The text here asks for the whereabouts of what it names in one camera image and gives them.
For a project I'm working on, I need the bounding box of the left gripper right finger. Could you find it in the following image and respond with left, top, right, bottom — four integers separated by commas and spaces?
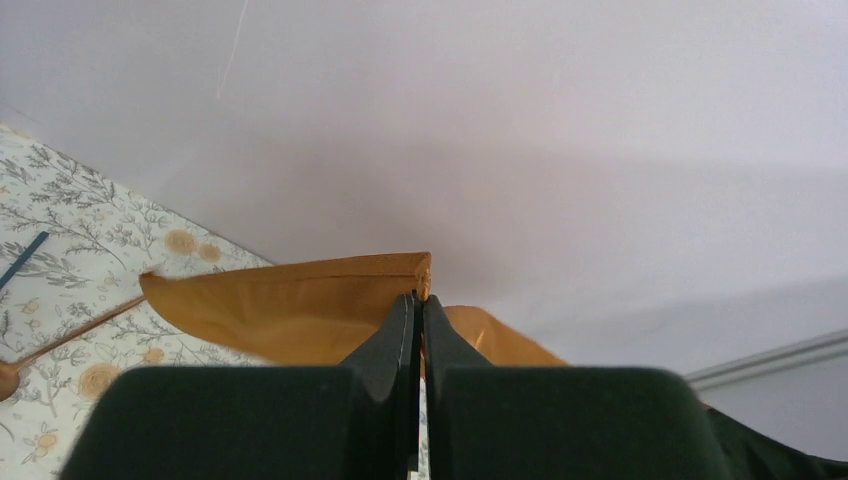
423, 297, 731, 479

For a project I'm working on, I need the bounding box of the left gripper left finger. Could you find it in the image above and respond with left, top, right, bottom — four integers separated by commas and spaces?
62, 294, 420, 479

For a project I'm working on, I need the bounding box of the orange cloth napkin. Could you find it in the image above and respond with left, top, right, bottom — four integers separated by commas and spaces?
139, 251, 571, 370

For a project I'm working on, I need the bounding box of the floral patterned table mat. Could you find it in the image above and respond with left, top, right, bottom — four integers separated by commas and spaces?
1, 127, 262, 479

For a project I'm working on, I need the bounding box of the brown wooden spoon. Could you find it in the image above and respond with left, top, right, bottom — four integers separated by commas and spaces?
1, 296, 145, 401

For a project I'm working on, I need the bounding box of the dark teal chopstick right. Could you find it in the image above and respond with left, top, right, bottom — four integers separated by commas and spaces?
0, 231, 49, 290

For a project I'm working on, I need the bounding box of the right aluminium frame post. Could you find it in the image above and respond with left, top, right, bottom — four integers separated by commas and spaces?
684, 329, 847, 391

